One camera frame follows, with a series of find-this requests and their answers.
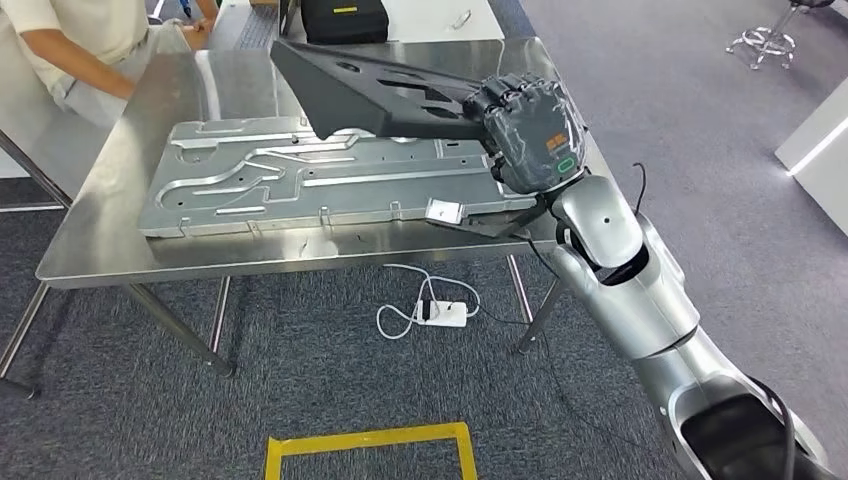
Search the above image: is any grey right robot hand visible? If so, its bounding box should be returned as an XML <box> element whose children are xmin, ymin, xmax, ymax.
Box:
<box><xmin>462</xmin><ymin>71</ymin><xmax>589</xmax><ymax>197</ymax></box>

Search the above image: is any black plastic panel part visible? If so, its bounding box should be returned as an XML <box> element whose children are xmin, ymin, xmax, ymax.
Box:
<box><xmin>269</xmin><ymin>38</ymin><xmax>495</xmax><ymax>142</ymax></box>

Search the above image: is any stainless steel workbench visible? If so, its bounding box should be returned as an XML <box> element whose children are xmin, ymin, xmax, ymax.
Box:
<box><xmin>0</xmin><ymin>36</ymin><xmax>601</xmax><ymax>402</ymax></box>

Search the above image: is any white desk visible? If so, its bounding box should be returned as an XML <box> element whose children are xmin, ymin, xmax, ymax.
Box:
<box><xmin>208</xmin><ymin>0</ymin><xmax>506</xmax><ymax>46</ymax></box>

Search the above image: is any white power strip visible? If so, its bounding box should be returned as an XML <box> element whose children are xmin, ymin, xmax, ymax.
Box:
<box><xmin>415</xmin><ymin>299</ymin><xmax>469</xmax><ymax>329</ymax></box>

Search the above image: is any stamped sheet metal panel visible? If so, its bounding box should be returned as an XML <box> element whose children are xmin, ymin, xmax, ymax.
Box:
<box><xmin>137</xmin><ymin>115</ymin><xmax>541</xmax><ymax>240</ymax></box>

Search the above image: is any black case with yellow label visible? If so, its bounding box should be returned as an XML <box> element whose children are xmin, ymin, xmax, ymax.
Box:
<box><xmin>299</xmin><ymin>0</ymin><xmax>391</xmax><ymax>46</ymax></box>

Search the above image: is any chrome swivel stool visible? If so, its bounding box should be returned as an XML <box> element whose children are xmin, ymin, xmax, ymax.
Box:
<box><xmin>723</xmin><ymin>0</ymin><xmax>837</xmax><ymax>72</ymax></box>

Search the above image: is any white cabinet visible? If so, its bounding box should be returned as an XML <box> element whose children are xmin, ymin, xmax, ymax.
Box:
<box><xmin>773</xmin><ymin>78</ymin><xmax>848</xmax><ymax>238</ymax></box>

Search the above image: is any dark keyboard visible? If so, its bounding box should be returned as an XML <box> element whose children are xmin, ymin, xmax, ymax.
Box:
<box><xmin>233</xmin><ymin>1</ymin><xmax>281</xmax><ymax>52</ymax></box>

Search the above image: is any yellow floor tape square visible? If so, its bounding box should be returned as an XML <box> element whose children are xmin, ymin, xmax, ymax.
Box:
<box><xmin>263</xmin><ymin>421</ymin><xmax>480</xmax><ymax>480</ymax></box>

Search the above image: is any person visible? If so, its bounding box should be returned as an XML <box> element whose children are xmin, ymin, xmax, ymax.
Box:
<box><xmin>0</xmin><ymin>0</ymin><xmax>221</xmax><ymax>130</ymax></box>

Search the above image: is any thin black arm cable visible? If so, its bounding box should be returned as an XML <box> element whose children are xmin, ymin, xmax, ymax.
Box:
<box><xmin>629</xmin><ymin>162</ymin><xmax>649</xmax><ymax>217</ymax></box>

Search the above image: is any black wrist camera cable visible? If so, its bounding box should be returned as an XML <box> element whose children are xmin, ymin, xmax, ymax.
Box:
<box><xmin>525</xmin><ymin>235</ymin><xmax>564</xmax><ymax>280</ymax></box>

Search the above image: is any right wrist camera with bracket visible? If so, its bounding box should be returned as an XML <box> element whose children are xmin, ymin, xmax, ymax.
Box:
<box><xmin>423</xmin><ymin>197</ymin><xmax>551</xmax><ymax>241</ymax></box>

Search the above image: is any white power cable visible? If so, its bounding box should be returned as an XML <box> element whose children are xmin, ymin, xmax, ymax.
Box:
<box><xmin>376</xmin><ymin>263</ymin><xmax>482</xmax><ymax>341</ymax></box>

